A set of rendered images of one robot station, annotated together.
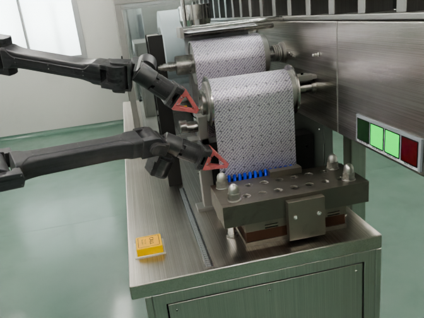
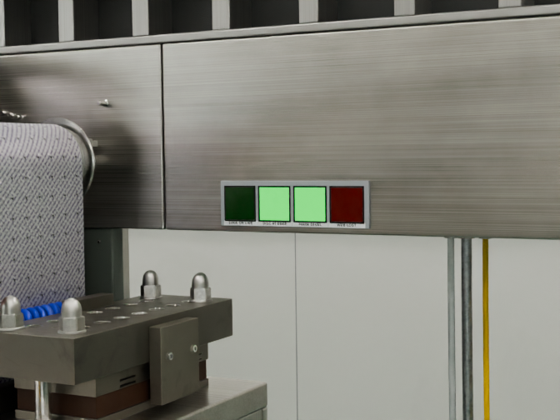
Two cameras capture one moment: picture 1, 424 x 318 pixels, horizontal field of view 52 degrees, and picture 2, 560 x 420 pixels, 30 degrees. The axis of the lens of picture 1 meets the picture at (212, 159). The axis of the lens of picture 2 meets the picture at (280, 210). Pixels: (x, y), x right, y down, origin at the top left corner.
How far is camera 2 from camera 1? 91 cm
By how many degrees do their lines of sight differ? 54
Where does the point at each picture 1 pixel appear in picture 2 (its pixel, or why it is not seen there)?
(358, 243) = (247, 397)
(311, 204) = (185, 332)
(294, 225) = (167, 372)
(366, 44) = (241, 71)
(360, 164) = not seen: hidden behind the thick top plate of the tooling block
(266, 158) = (46, 284)
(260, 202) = (121, 330)
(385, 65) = (286, 96)
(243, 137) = (16, 237)
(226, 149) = not seen: outside the picture
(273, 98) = (57, 167)
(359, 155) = not seen: hidden behind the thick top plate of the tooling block
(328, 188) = (193, 307)
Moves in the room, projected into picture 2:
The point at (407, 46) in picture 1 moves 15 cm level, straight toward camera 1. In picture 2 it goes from (330, 63) to (387, 54)
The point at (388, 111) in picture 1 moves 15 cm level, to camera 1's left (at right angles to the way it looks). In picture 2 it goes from (295, 160) to (231, 162)
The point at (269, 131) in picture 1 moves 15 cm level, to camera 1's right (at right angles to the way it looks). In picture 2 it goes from (51, 230) to (122, 224)
